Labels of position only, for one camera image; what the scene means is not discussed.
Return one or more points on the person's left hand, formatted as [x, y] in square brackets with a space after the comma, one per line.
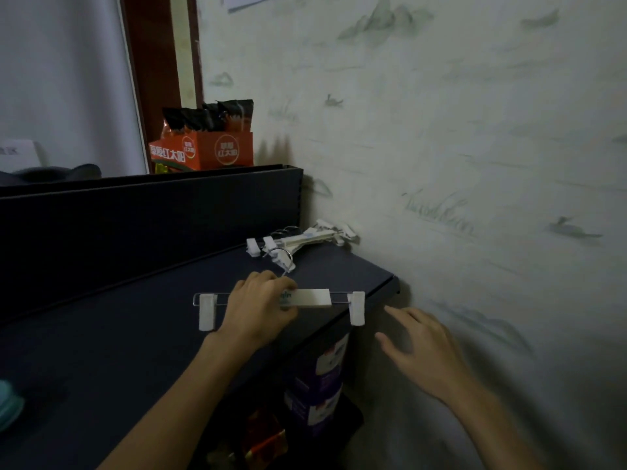
[254, 313]

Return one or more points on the person's right hand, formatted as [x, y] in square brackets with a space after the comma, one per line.
[431, 362]

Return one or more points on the stack of teal hangers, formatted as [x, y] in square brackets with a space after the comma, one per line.
[10, 403]

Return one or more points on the person's left forearm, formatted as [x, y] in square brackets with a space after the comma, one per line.
[176, 411]

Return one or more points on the purple box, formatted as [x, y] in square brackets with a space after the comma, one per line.
[318, 386]

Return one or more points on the black back panel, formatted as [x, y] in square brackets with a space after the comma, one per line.
[147, 225]

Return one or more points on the orange snack carton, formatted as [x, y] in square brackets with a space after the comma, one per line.
[205, 151]

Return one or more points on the grey round container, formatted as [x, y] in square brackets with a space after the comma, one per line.
[49, 175]

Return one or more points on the small white label sign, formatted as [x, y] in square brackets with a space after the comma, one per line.
[17, 155]

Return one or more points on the brown door frame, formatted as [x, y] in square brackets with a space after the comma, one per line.
[152, 68]

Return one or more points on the white wall notice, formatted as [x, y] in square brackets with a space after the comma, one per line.
[245, 0]

